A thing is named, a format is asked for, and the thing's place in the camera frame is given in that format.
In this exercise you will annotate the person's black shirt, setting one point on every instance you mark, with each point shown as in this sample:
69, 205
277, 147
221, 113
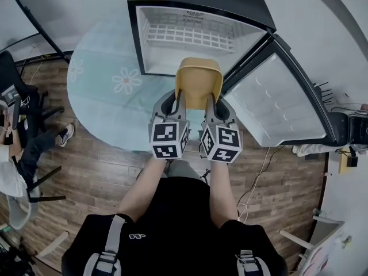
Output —
178, 234

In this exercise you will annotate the yellow plastic container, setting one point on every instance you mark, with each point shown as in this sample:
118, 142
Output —
198, 82

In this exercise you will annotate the black mini fridge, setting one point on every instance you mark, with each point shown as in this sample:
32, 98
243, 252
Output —
201, 53

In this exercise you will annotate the black metal frame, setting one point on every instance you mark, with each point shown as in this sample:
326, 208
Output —
40, 30

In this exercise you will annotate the black router with antennas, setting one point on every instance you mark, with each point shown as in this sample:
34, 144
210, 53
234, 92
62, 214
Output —
323, 92

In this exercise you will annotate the black grey swivel chair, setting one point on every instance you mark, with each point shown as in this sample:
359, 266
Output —
342, 128

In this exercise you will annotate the person's right forearm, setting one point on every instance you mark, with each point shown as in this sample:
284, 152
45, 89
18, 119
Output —
222, 191

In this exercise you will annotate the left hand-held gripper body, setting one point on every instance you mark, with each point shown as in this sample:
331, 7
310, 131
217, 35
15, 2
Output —
164, 134

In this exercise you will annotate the grey chair with black legs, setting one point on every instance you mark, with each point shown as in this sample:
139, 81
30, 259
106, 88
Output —
20, 211

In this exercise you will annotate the person's grey trousers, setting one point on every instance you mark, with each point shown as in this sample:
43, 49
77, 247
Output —
184, 170

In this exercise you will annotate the black office chair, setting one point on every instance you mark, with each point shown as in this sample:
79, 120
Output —
14, 76

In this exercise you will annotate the person's left forearm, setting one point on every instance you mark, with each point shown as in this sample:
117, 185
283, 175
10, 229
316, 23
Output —
143, 188

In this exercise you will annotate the black power adapter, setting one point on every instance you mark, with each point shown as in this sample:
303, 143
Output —
352, 161

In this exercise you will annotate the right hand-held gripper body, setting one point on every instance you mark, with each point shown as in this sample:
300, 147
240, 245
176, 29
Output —
228, 137

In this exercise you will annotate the light yellow wooden stand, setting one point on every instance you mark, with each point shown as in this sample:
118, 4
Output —
343, 165

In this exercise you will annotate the white table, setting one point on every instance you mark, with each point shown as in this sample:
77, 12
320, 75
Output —
327, 231

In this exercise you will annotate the grey patterned device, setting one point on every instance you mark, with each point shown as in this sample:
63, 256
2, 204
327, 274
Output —
10, 94

